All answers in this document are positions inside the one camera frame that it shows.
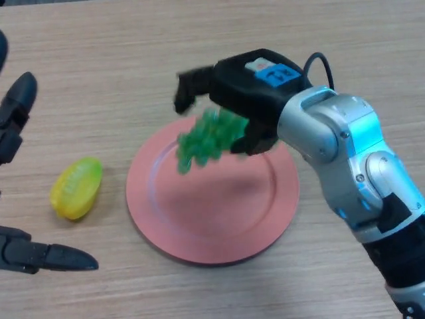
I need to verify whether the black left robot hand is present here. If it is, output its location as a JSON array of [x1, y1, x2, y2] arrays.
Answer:
[[0, 29, 100, 275]]

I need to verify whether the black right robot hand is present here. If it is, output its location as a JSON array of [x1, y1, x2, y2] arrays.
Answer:
[[174, 49, 315, 157]]

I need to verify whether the green grape bunch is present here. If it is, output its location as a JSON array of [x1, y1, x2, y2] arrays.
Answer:
[[175, 106, 250, 176]]

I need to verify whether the pink round plate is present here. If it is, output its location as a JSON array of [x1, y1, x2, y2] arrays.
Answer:
[[125, 116, 300, 266]]

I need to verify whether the yellow green starfruit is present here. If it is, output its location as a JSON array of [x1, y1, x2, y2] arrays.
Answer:
[[49, 156, 104, 221]]

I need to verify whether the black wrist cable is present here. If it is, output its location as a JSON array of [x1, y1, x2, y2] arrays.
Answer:
[[303, 52, 335, 91]]

